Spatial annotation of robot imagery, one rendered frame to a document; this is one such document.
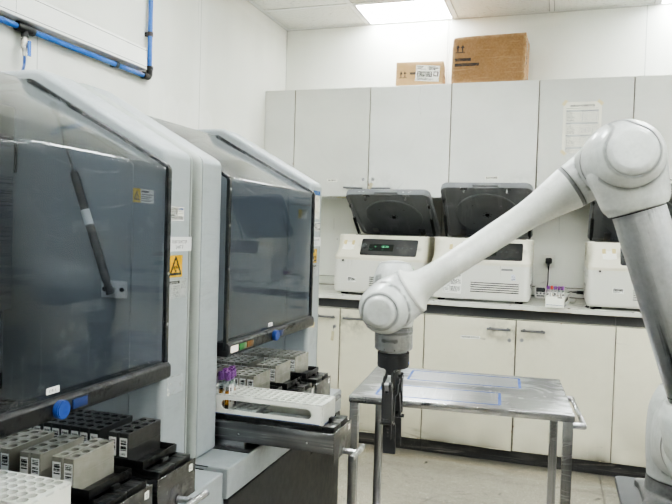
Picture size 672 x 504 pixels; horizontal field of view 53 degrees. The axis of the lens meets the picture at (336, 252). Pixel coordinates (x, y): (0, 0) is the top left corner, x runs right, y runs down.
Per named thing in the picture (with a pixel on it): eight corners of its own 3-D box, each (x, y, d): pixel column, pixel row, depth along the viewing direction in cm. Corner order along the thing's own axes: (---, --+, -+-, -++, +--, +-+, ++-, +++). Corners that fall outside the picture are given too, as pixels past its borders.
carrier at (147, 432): (152, 446, 139) (153, 417, 139) (161, 447, 138) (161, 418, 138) (117, 464, 128) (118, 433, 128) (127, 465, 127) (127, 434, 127)
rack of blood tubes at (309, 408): (210, 417, 167) (210, 392, 167) (228, 407, 177) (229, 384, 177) (322, 431, 158) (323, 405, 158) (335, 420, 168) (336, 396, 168)
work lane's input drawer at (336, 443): (88, 429, 177) (88, 395, 177) (120, 416, 190) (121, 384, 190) (351, 467, 154) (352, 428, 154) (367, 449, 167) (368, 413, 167)
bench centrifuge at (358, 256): (332, 293, 405) (335, 187, 403) (363, 286, 463) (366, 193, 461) (422, 299, 386) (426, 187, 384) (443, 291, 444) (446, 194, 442)
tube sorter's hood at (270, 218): (55, 340, 179) (59, 102, 177) (177, 315, 237) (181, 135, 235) (228, 357, 163) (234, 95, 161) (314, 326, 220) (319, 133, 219)
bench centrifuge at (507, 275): (429, 299, 385) (433, 179, 383) (445, 291, 445) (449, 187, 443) (529, 305, 369) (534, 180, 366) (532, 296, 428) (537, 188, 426)
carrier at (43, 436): (46, 460, 129) (46, 429, 128) (55, 462, 128) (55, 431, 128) (-2, 481, 117) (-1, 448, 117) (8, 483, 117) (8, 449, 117)
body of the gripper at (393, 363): (382, 346, 163) (381, 384, 163) (373, 352, 155) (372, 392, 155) (412, 348, 160) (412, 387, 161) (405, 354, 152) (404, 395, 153)
